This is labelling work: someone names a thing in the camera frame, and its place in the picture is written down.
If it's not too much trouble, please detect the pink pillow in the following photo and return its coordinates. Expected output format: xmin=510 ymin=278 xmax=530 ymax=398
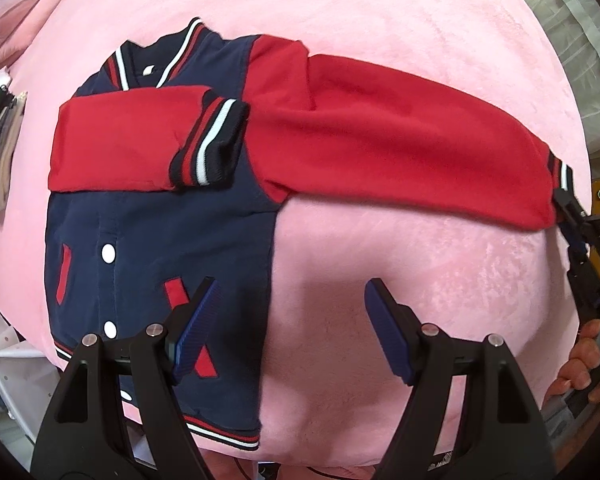
xmin=0 ymin=0 xmax=81 ymax=68

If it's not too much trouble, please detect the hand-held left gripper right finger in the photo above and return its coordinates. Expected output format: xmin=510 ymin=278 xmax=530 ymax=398
xmin=364 ymin=277 xmax=557 ymax=480

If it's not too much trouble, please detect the navy and red varsity jacket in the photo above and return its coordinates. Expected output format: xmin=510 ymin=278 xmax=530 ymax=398
xmin=46 ymin=17 xmax=576 ymax=453

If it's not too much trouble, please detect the white shelf unit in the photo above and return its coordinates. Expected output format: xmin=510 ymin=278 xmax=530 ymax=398
xmin=0 ymin=300 xmax=73 ymax=441

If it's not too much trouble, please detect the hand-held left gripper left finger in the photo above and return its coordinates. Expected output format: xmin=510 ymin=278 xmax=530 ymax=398
xmin=30 ymin=276 xmax=221 ymax=480

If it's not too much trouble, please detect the stack of folded clothes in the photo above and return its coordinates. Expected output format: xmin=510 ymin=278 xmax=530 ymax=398
xmin=0 ymin=85 xmax=29 ymax=213

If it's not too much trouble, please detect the pink plush blanket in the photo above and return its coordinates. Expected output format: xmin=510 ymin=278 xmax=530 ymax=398
xmin=0 ymin=0 xmax=595 ymax=480

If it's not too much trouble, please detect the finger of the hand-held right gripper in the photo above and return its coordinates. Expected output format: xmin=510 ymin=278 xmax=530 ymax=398
xmin=553 ymin=187 xmax=588 ymax=223
xmin=560 ymin=220 xmax=590 ymax=263

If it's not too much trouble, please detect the person's right hand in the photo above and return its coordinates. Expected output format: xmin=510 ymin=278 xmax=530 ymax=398
xmin=547 ymin=319 xmax=600 ymax=405

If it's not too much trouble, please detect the white sheer curtain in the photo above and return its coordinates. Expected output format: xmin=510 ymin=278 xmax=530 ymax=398
xmin=525 ymin=0 xmax=600 ymax=161

